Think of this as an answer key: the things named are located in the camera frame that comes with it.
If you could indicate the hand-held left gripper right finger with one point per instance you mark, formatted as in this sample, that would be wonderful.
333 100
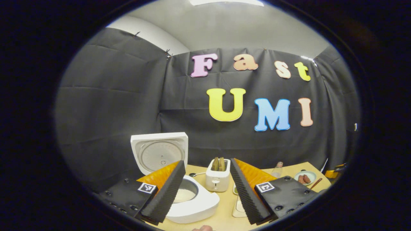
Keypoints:
245 192

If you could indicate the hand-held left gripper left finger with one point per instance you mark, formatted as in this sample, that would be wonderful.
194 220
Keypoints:
167 195

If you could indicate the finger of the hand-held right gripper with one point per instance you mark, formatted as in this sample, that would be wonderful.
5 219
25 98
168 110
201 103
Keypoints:
335 171

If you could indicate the clear tray of rice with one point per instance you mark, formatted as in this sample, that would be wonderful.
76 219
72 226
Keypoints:
239 208

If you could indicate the white rice cooker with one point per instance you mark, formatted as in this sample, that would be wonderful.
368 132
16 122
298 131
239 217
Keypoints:
199 205

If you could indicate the pale green plate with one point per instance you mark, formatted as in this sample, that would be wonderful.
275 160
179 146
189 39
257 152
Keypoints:
312 175

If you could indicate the reddish brown sausage slice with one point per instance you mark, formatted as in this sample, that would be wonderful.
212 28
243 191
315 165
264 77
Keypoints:
301 179
307 178

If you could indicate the white toaster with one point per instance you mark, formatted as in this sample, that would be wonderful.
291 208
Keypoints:
217 183

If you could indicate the brown toast slice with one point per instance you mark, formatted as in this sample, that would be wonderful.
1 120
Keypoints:
215 164
222 163

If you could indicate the clear plastic bottle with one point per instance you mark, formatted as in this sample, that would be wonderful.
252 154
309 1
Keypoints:
276 171

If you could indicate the black backdrop cloth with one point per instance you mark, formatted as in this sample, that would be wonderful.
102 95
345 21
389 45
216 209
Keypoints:
112 112

